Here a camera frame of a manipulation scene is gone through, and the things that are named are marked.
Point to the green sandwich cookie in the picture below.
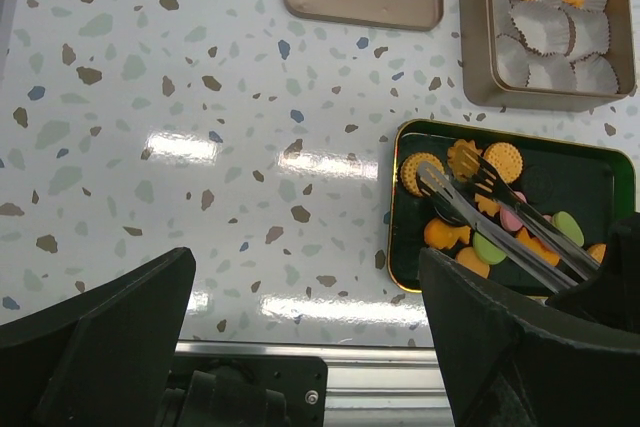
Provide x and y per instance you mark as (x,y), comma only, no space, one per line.
(568,226)
(486,251)

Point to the gold cookie tin box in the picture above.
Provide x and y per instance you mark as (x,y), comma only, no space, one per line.
(546,54)

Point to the pink sandwich cookie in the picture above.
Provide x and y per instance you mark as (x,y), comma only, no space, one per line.
(509,221)

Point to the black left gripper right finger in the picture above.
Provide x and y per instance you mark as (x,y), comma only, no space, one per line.
(507,360)

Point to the orange dotted round cookie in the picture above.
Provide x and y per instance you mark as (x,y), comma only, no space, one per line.
(408,171)

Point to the black sandwich cookie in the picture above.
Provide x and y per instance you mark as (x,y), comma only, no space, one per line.
(537,184)

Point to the orange scalloped cookie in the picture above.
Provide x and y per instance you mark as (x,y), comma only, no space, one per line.
(486,205)

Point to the orange fish cookie centre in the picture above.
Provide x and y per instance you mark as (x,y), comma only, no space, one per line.
(537,247)

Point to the dark green gold-rimmed tray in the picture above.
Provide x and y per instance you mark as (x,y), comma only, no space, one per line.
(595,185)

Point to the orange fish cookie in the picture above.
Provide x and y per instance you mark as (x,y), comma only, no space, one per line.
(442,236)
(537,247)
(597,252)

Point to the orange dotted cookie right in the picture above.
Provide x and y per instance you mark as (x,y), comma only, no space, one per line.
(505,162)

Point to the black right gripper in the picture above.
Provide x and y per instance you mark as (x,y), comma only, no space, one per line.
(611,297)

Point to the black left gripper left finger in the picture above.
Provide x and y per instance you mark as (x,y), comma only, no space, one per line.
(100,358)

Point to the orange fish cookie left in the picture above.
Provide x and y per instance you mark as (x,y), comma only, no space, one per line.
(442,236)

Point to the orange flower cookie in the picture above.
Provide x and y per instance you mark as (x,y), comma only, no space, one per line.
(454,152)

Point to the plain orange round cookie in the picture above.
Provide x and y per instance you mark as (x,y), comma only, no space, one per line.
(468,258)

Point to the aluminium table rail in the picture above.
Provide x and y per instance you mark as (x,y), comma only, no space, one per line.
(366,386)

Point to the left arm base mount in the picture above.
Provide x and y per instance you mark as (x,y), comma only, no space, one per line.
(244,390)

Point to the silver metal tongs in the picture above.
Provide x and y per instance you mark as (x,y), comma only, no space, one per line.
(486,223)

